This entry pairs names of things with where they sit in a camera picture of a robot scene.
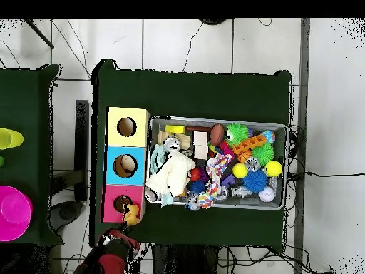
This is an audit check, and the mint green quilted cloth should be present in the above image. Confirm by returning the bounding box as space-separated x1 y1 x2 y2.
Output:
150 143 175 207

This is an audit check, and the cream knitted cloth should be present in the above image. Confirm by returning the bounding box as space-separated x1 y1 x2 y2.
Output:
145 150 197 198

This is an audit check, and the colourful dotted cloth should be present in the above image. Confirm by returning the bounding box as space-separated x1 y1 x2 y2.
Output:
196 152 233 210

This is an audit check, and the golden brown plush animal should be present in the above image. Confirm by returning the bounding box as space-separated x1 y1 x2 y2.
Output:
123 203 142 227

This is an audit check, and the wooden box with three holes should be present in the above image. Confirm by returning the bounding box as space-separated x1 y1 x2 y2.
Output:
101 106 151 224

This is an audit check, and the brown toy football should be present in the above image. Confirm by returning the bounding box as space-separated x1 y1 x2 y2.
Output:
210 123 225 147

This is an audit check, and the green spiky ball with eyes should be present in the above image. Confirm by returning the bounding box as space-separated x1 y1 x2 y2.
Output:
225 123 250 146

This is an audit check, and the dark green table cloth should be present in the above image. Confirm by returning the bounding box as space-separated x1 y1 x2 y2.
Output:
0 63 64 247
89 58 293 248

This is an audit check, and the small yellow ball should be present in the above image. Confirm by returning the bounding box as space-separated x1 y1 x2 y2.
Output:
232 162 249 179

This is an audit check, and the orange building block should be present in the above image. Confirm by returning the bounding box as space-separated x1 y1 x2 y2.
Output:
231 134 267 155

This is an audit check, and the blue spiky ball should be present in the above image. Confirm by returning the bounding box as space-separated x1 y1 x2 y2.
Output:
242 168 269 193

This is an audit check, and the black flat panel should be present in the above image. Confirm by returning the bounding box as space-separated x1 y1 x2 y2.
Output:
74 99 90 202

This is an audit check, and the grey rounded stand foot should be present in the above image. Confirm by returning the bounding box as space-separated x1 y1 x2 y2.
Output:
49 201 84 233

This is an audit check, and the black round base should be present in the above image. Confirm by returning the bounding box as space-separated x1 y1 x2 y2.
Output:
197 18 228 26

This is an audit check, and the yellow-green plastic cup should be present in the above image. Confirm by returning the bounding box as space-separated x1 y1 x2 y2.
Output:
0 127 24 151

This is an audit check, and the pink plastic bowl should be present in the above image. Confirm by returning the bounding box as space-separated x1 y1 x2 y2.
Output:
0 185 34 242

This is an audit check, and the black rod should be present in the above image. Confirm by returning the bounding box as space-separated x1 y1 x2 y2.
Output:
24 18 55 49

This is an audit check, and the shallow wire mesh bin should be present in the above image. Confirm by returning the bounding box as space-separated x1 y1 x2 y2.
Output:
145 115 289 211

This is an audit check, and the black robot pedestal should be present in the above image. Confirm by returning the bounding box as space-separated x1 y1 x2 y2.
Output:
152 243 220 274

